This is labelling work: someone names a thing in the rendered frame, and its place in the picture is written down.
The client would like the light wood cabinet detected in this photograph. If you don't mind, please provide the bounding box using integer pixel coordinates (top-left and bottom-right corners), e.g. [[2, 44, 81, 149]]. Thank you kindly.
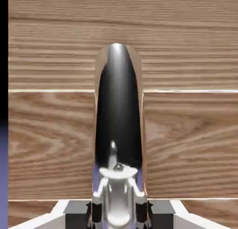
[[8, 0, 238, 229]]

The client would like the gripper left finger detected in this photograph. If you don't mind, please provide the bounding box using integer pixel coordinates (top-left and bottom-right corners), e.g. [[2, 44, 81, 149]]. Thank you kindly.
[[8, 199, 92, 229]]

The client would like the light wood cabinet door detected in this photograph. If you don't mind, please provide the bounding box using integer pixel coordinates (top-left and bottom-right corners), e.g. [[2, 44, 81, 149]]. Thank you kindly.
[[8, 91, 238, 200], [8, 19, 238, 92], [8, 199, 238, 229]]

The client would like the curved shiny metal handle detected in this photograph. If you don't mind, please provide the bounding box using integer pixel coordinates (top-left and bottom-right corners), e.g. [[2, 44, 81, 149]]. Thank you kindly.
[[92, 43, 149, 229]]

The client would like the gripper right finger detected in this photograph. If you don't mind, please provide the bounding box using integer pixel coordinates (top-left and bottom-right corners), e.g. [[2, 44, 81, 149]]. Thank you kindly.
[[147, 199, 231, 229]]

